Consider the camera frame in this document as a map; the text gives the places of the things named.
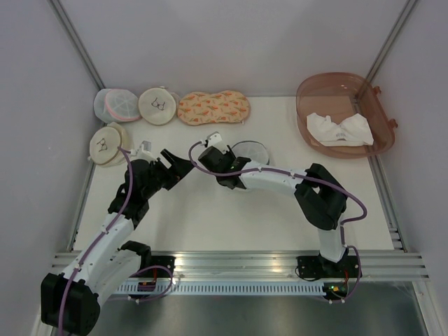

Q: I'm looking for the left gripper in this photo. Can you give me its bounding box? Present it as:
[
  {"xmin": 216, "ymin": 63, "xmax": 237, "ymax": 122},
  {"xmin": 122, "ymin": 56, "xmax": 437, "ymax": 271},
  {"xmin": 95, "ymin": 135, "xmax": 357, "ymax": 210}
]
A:
[{"xmin": 142, "ymin": 149, "xmax": 196, "ymax": 199}]

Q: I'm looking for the white mesh bag blue zipper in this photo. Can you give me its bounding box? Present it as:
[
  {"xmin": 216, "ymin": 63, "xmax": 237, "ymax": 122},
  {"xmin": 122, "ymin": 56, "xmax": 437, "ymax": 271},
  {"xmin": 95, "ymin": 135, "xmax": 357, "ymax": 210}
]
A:
[{"xmin": 231, "ymin": 140, "xmax": 270, "ymax": 165}]

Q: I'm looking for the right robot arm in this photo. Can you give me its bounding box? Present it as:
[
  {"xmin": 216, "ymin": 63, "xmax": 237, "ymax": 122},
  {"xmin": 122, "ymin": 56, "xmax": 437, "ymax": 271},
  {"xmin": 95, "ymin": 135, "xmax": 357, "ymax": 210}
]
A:
[{"xmin": 198, "ymin": 146, "xmax": 347, "ymax": 277}]

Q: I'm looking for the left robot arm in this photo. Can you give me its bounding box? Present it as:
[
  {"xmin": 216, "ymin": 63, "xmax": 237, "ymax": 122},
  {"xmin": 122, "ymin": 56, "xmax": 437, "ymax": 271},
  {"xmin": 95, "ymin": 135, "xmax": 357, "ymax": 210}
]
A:
[{"xmin": 41, "ymin": 149, "xmax": 193, "ymax": 335}]

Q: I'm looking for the beige round bag upper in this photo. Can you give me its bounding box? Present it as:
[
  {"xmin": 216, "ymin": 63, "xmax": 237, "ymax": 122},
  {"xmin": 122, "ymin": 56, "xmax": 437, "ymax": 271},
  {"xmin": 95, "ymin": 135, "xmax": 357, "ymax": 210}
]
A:
[{"xmin": 138, "ymin": 87, "xmax": 180, "ymax": 126}]

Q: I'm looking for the beige round bag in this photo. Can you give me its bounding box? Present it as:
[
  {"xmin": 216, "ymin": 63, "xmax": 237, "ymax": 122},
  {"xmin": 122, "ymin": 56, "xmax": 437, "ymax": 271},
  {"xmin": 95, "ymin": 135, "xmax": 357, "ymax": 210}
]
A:
[
  {"xmin": 87, "ymin": 122, "xmax": 134, "ymax": 167},
  {"xmin": 138, "ymin": 87, "xmax": 180, "ymax": 126}
]

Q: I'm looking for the beige round bag lower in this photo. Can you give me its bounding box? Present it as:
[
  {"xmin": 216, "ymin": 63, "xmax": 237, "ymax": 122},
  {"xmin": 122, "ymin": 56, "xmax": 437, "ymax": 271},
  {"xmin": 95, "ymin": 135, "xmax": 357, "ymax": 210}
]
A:
[{"xmin": 87, "ymin": 122, "xmax": 134, "ymax": 167}]

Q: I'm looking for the white mesh bag pink trim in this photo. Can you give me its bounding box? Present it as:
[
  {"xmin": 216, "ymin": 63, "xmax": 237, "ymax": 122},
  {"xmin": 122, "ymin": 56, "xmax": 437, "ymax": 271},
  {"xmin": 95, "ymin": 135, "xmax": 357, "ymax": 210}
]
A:
[{"xmin": 93, "ymin": 89, "xmax": 141, "ymax": 124}]

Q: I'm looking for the white bra in basket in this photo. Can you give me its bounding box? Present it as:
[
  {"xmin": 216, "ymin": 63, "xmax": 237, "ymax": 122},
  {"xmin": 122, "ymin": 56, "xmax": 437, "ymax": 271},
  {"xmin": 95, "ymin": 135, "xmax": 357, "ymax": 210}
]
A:
[{"xmin": 307, "ymin": 113, "xmax": 374, "ymax": 147}]

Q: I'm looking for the orange floral fabric pouch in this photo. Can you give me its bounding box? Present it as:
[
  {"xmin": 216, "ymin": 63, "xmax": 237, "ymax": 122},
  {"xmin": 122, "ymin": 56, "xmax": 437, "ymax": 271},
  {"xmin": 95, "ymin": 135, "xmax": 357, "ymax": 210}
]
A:
[{"xmin": 177, "ymin": 90, "xmax": 251, "ymax": 126}]

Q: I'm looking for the pink translucent plastic basket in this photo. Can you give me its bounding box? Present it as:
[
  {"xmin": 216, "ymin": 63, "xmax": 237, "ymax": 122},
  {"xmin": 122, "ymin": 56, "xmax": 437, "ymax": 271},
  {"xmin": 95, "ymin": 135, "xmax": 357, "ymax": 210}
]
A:
[{"xmin": 296, "ymin": 72, "xmax": 398, "ymax": 159}]

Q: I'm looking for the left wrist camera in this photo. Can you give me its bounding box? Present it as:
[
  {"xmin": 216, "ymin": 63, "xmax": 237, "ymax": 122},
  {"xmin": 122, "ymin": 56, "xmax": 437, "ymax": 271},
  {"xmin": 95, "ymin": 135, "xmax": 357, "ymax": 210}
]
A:
[{"xmin": 135, "ymin": 141, "xmax": 155, "ymax": 162}]

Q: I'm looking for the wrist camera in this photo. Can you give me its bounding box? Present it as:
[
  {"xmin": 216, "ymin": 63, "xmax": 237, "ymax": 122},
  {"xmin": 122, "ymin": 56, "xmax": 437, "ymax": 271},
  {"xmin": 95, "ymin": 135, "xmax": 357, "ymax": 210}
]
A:
[
  {"xmin": 135, "ymin": 141, "xmax": 155, "ymax": 162},
  {"xmin": 205, "ymin": 132, "xmax": 228, "ymax": 151}
]

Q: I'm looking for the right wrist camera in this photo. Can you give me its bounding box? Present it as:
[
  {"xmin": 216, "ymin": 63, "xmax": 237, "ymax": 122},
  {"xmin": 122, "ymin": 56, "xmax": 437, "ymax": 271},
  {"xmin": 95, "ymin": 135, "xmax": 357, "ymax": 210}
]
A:
[{"xmin": 205, "ymin": 132, "xmax": 228, "ymax": 151}]

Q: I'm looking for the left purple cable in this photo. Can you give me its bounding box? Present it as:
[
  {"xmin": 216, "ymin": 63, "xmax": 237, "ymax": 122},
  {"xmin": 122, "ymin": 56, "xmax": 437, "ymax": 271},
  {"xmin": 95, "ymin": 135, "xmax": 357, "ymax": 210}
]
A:
[{"xmin": 55, "ymin": 146, "xmax": 176, "ymax": 333}]

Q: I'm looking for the purple cable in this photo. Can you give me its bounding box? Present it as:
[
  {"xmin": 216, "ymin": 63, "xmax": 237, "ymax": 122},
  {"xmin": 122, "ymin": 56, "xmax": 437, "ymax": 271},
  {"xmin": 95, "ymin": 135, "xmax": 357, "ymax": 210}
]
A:
[
  {"xmin": 55, "ymin": 146, "xmax": 176, "ymax": 333},
  {"xmin": 188, "ymin": 140, "xmax": 368, "ymax": 305}
]

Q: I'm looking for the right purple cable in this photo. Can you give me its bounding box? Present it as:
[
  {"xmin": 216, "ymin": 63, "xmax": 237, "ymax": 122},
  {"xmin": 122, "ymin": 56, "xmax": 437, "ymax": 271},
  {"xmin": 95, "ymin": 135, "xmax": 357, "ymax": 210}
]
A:
[{"xmin": 188, "ymin": 140, "xmax": 368, "ymax": 305}]

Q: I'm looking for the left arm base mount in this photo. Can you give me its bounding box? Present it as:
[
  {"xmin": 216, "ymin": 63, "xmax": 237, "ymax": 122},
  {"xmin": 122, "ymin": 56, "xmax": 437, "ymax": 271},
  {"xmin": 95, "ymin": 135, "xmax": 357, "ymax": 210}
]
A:
[{"xmin": 138, "ymin": 255, "xmax": 176, "ymax": 279}]

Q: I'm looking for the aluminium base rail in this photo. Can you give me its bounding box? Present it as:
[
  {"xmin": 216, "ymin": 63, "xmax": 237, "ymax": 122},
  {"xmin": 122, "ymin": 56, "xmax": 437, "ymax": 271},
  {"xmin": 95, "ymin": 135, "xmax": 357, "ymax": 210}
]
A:
[{"xmin": 48, "ymin": 249, "xmax": 431, "ymax": 281}]

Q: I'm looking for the white slotted cable duct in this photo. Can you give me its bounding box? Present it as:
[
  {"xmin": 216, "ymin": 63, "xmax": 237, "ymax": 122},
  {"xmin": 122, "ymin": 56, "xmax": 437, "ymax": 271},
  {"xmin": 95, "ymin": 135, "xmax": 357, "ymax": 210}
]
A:
[{"xmin": 115, "ymin": 281, "xmax": 326, "ymax": 296}]

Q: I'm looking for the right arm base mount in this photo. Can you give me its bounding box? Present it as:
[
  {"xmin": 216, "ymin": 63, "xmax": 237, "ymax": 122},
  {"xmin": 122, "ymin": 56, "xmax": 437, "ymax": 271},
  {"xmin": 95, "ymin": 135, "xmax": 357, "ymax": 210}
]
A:
[{"xmin": 296, "ymin": 255, "xmax": 361, "ymax": 280}]

